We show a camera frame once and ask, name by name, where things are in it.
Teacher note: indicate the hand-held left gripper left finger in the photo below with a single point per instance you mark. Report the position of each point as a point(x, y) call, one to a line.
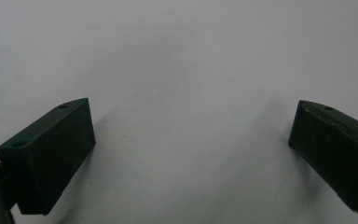
point(46, 155)

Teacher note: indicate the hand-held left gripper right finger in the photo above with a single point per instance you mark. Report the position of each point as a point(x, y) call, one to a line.
point(338, 149)

